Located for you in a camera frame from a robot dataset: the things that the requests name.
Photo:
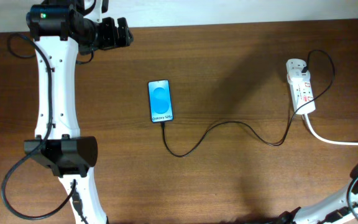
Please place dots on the white USB charger plug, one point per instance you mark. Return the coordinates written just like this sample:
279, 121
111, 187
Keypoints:
296, 76

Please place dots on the blue Galaxy smartphone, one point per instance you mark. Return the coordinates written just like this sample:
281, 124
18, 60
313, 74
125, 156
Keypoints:
160, 101

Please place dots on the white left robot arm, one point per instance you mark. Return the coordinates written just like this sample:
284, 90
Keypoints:
62, 30

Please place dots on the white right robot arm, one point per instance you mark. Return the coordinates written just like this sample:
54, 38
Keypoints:
340, 207

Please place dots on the white power strip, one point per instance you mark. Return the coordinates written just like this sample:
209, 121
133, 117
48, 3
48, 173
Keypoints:
301, 93

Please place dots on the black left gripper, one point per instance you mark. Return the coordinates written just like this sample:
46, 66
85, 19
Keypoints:
112, 38

